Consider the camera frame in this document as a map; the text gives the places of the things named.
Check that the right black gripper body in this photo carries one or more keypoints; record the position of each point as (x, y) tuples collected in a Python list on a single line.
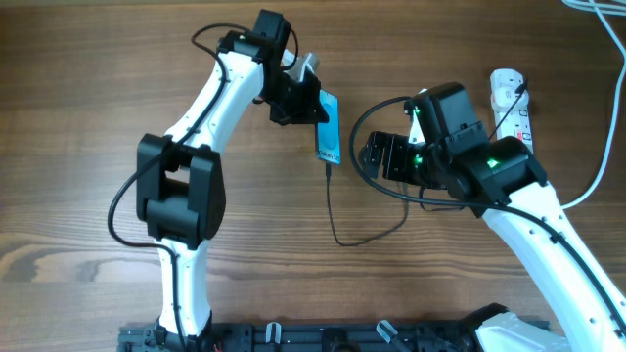
[(406, 161)]

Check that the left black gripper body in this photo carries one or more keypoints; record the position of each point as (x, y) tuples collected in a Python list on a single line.
[(288, 99)]

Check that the blue screen smartphone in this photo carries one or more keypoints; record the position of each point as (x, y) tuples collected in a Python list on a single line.
[(328, 134)]

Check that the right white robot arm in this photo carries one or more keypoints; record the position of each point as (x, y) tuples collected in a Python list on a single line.
[(503, 184)]

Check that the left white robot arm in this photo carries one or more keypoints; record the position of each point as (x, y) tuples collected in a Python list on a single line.
[(180, 187)]

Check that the white charger adapter plug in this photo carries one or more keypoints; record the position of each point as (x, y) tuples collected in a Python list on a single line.
[(505, 97)]

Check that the white power strip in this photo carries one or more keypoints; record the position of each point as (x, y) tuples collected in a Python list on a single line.
[(514, 122)]

